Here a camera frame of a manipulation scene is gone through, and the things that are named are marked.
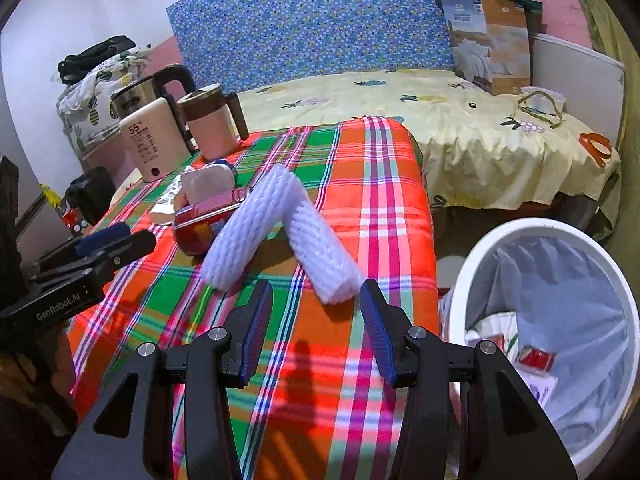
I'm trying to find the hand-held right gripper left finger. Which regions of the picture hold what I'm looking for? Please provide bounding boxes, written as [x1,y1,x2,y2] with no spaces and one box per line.
[50,279,275,480]

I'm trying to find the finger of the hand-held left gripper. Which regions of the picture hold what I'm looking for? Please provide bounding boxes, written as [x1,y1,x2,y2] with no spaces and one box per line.
[30,230,157,287]
[35,223,132,272]

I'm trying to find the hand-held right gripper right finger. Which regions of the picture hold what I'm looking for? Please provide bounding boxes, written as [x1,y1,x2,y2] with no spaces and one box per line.
[360,279,576,480]

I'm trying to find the black white printed wrapper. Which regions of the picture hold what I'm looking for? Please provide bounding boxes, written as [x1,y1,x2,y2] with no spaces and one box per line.
[149,164,187,226]

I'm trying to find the large red can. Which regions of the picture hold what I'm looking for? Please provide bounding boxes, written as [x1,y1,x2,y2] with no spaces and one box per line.
[172,187,251,256]

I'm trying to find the white trash bin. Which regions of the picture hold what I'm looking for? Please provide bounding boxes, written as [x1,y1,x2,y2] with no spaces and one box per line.
[439,217,640,467]

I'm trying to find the white foam net sleeve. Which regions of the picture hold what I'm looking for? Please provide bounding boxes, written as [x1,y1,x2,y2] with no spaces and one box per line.
[200,162,306,291]
[285,195,366,306]

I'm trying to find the grey plastic bin liner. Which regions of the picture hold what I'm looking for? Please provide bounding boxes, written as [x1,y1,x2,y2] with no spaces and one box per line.
[465,237,633,453]

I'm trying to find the black suitcase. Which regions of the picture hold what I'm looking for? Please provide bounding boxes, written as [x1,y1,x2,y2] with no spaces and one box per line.
[65,166,118,228]

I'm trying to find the pink storage box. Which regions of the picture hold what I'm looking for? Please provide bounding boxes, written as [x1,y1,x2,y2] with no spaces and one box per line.
[80,142,132,181]

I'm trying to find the white thermos kettle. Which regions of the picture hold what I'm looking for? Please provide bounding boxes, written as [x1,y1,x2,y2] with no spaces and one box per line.
[119,97,183,183]

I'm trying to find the plaid tablecloth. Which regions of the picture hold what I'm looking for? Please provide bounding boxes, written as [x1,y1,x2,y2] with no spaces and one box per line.
[65,116,441,480]

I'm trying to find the pineapple print quilt bundle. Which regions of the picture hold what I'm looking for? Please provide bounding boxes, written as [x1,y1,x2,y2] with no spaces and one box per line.
[56,46,153,156]

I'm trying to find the stainless steel electric kettle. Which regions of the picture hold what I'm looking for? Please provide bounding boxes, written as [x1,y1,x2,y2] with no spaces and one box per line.
[109,64,197,156]

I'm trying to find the pink mug brown lid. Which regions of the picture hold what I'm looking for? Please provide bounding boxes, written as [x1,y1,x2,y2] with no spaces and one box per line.
[176,84,250,161]

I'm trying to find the black bag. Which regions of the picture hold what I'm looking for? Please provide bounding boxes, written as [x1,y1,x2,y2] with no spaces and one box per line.
[57,35,137,85]

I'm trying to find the yellow pineapple bedsheet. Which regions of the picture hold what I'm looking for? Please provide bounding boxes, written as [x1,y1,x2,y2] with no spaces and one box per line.
[107,67,623,241]

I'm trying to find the white bowl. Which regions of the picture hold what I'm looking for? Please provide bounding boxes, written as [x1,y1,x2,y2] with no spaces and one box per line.
[520,86,566,115]

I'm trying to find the blue floral headboard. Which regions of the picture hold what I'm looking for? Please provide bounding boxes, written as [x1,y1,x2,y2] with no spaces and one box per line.
[165,0,482,92]

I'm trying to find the printed cardboard bedding box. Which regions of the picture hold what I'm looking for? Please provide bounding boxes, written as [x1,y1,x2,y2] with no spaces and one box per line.
[432,0,532,96]

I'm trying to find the white panel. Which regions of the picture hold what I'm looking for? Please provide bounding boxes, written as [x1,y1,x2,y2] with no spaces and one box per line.
[530,32,626,126]

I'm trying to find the yellow green curtain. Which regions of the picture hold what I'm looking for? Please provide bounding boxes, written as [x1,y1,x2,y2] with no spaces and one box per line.
[555,0,640,271]

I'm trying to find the olive strap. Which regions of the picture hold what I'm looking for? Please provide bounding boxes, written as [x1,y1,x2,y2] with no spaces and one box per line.
[516,89,565,130]

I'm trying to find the orange strap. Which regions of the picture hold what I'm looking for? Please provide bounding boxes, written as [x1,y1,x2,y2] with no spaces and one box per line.
[580,131,613,166]

